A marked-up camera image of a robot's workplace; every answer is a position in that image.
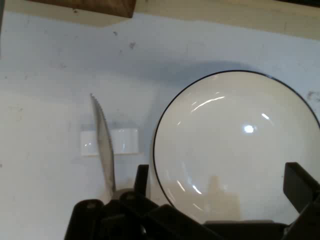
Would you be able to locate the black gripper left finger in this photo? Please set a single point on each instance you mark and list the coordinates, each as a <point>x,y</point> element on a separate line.
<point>130,220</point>

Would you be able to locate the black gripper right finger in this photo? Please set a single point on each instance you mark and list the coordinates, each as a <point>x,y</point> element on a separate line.
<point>306,195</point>

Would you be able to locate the serrated steel table knife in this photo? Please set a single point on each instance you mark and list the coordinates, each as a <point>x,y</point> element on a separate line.
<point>105,145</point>

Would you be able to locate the small white ceramic cutlery rest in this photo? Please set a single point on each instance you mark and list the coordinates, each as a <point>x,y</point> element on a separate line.
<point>125,141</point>

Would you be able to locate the white plate with black rim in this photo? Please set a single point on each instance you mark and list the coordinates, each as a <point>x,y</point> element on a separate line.
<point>225,150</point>

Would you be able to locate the dark wooden cabinet box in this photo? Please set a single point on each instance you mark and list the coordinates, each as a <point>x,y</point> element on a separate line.
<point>100,6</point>

